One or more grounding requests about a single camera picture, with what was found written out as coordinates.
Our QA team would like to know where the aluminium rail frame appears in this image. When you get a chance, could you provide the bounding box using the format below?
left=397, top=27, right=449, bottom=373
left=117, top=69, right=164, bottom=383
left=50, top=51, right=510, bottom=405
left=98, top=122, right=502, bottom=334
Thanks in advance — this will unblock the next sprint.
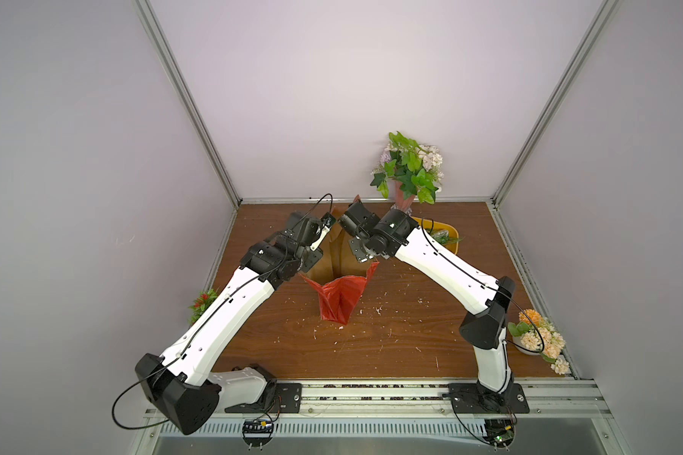
left=129, top=378, right=633, bottom=454

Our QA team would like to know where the small red flower plant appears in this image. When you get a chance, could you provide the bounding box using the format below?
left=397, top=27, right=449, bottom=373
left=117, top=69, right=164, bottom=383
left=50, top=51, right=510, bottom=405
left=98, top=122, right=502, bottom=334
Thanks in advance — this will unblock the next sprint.
left=189, top=288, right=218, bottom=325

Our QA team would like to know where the green condiment packets pile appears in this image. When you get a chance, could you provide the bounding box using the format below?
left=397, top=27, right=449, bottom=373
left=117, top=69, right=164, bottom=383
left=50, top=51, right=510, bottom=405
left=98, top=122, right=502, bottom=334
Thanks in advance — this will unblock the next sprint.
left=430, top=229, right=460, bottom=246

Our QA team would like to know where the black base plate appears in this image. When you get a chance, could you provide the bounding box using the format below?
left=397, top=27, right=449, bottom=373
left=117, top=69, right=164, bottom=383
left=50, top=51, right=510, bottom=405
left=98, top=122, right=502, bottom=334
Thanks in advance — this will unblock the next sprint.
left=447, top=382, right=530, bottom=414
left=224, top=382, right=303, bottom=415

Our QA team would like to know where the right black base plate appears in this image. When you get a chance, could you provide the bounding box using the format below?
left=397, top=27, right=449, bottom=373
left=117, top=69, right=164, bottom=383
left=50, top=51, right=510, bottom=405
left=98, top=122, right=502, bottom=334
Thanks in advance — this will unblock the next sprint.
left=447, top=382, right=530, bottom=414

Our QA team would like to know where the orange white flower pot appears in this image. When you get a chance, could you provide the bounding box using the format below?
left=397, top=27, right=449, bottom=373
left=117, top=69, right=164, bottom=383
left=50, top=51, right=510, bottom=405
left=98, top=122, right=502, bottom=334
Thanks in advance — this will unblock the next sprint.
left=507, top=309, right=571, bottom=377

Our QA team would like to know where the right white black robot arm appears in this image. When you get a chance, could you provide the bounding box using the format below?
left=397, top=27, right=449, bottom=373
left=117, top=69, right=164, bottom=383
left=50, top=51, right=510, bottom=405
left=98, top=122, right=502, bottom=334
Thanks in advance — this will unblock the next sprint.
left=340, top=201, right=515, bottom=402

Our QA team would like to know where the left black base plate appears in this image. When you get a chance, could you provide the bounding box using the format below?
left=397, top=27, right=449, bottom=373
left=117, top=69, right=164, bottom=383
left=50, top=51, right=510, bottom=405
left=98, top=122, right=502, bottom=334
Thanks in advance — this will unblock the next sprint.
left=224, top=382, right=303, bottom=415

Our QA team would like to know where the yellow plastic tray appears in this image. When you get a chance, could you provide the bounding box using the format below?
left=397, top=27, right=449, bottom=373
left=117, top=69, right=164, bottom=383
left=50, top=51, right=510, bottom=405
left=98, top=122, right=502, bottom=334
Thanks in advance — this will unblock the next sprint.
left=414, top=217, right=462, bottom=254

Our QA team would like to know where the pink vase green plant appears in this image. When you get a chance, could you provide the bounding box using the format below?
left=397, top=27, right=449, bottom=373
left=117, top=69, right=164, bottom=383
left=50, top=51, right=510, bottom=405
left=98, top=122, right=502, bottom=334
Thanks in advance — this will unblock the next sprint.
left=370, top=132, right=444, bottom=212

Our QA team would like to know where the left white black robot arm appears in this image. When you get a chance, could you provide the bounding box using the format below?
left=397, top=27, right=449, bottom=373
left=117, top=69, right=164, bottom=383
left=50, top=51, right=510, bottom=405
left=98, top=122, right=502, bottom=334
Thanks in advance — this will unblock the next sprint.
left=135, top=212, right=335, bottom=435

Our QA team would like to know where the red brown paper bag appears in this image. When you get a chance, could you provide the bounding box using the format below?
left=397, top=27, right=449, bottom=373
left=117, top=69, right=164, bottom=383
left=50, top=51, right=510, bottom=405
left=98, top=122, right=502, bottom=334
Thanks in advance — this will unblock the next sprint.
left=302, top=223, right=379, bottom=326

